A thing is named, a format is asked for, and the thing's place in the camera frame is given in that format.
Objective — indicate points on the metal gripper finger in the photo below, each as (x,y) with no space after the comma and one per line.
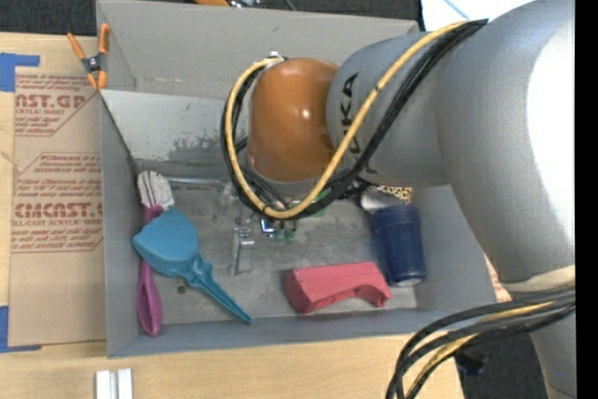
(243,250)

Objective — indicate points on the blue plastic dustpan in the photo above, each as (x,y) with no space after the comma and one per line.
(170,243)

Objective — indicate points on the grey metal bin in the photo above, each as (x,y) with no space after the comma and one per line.
(327,308)

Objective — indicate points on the pink brush with white bristles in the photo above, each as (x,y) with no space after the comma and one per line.
(148,294)

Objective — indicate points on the leopard print sunglasses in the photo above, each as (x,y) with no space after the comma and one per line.
(390,192)

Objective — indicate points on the dark blue can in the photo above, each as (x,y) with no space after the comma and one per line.
(399,243)

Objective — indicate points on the brown cardboard board, red print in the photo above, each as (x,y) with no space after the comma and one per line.
(56,285)

